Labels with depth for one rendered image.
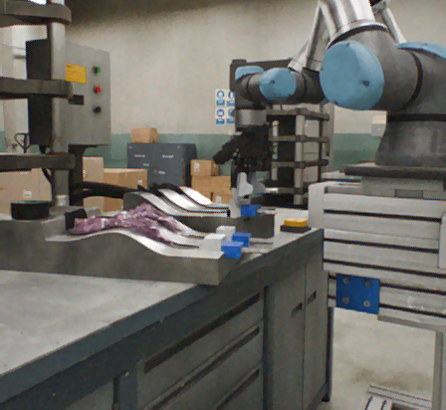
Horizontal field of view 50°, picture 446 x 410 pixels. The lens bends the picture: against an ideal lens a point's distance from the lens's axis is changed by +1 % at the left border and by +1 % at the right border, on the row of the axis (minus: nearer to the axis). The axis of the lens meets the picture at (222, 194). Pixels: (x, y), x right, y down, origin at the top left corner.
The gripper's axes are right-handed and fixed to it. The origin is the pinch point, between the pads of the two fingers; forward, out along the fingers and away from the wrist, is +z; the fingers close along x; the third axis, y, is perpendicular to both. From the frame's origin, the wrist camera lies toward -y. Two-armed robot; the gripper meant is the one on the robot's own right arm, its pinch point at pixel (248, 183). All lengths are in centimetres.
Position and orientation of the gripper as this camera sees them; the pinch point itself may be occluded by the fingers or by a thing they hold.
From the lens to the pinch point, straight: 159.9
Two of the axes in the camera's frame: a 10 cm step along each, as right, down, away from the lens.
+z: -0.1, 9.9, 1.0
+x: 4.9, -0.8, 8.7
